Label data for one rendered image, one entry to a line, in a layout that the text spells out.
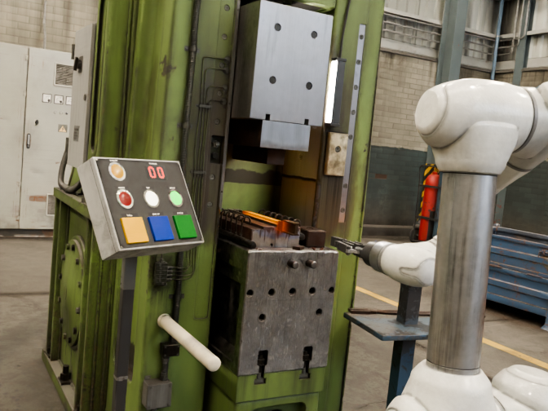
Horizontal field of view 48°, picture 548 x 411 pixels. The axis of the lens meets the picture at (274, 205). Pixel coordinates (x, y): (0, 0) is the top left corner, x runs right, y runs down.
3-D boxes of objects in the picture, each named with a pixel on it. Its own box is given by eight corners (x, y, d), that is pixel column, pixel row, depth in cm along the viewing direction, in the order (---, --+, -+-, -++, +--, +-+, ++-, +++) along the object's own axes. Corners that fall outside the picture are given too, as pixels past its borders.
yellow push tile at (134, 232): (149, 240, 174) (141, 216, 175) (129, 242, 167) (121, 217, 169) (145, 243, 175) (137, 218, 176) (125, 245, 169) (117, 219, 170)
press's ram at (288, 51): (341, 129, 230) (352, 19, 227) (249, 118, 211) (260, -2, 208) (285, 126, 267) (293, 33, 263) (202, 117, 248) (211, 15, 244)
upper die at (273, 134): (307, 152, 224) (311, 125, 224) (259, 147, 215) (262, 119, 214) (255, 146, 261) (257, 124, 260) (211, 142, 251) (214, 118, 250)
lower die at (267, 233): (298, 247, 228) (300, 224, 227) (250, 247, 218) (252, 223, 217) (247, 229, 264) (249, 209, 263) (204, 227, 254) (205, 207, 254)
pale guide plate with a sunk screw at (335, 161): (344, 176, 248) (349, 134, 247) (325, 174, 244) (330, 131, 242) (341, 175, 250) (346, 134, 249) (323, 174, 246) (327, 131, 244)
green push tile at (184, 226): (198, 236, 190) (190, 214, 191) (181, 238, 184) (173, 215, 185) (194, 238, 191) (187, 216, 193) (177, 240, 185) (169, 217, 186)
